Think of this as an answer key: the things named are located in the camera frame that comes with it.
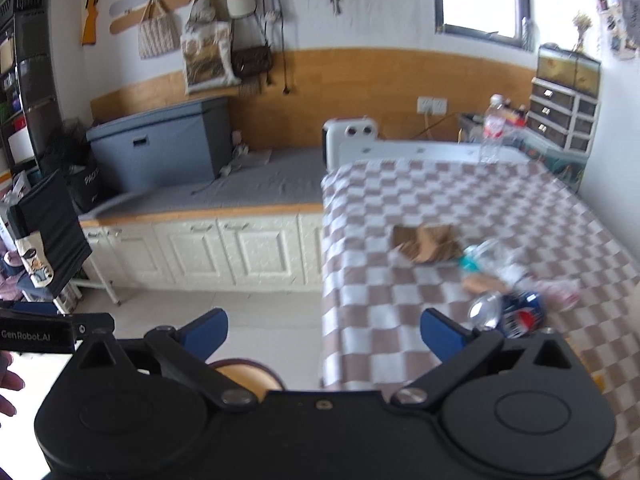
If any wooden piece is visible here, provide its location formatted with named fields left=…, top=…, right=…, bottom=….
left=462, top=273, right=509, bottom=295

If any crushed blue Pepsi can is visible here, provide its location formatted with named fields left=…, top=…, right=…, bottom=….
left=468, top=292, right=546, bottom=339

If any clear white plastic bag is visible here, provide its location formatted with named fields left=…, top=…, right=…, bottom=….
left=462, top=238, right=529, bottom=287

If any torn brown cardboard piece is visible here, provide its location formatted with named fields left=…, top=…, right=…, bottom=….
left=392, top=224, right=463, bottom=263

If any teal round lid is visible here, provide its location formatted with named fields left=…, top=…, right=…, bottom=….
left=459, top=256, right=478, bottom=273

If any white red plastic bag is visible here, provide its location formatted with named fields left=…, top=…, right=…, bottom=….
left=532, top=278, right=582, bottom=311

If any dark brown shoulder bag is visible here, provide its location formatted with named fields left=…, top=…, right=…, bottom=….
left=231, top=11, right=273, bottom=79

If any round tan trash bin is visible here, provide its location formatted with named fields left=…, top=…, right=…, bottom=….
left=208, top=359, right=286, bottom=402

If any person's left hand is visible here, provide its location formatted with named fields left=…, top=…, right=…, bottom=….
left=0, top=351, right=25, bottom=417

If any checkered brown white tablecloth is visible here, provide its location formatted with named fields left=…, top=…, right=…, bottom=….
left=321, top=159, right=639, bottom=479

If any cream cabinet bench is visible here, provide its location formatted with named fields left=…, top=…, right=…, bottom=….
left=80, top=204, right=322, bottom=292

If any black folding chair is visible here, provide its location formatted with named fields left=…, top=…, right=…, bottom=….
left=8, top=171, right=120, bottom=313

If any grey bench cushion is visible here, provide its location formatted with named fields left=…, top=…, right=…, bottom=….
left=79, top=148, right=326, bottom=221

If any clear water bottle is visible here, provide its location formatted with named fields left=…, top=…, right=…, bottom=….
left=480, top=94, right=506, bottom=164

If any grey storage box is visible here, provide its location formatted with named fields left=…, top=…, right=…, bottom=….
left=86, top=98, right=233, bottom=193

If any black shelving unit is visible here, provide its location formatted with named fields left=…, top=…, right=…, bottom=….
left=1, top=0, right=62, bottom=174

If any white drawer organizer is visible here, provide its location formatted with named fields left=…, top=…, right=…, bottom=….
left=526, top=77, right=600, bottom=156

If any printed canvas tote bag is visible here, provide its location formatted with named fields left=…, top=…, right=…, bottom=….
left=180, top=0, right=241, bottom=96

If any glass fish tank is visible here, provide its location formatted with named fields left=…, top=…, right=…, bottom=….
left=536, top=44, right=601, bottom=98

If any knitted cream handbag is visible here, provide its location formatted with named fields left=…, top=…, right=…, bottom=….
left=138, top=0, right=180, bottom=60

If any dark framed window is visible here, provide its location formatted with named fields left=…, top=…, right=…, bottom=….
left=434, top=0, right=532, bottom=50

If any white wall socket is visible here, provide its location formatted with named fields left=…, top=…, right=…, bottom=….
left=416, top=96, right=448, bottom=116

